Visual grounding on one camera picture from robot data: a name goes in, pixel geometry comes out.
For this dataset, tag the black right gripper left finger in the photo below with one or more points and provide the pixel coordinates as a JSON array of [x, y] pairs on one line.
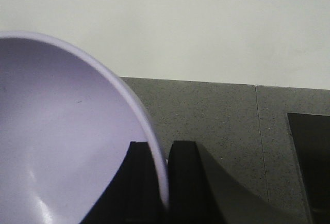
[[133, 195]]

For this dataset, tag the purple plastic bowl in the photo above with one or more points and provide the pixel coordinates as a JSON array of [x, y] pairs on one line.
[[66, 125]]

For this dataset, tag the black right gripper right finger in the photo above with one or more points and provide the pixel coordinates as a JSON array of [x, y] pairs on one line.
[[201, 191]]

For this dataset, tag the black induction cooktop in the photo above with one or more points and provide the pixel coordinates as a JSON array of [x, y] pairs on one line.
[[310, 135]]

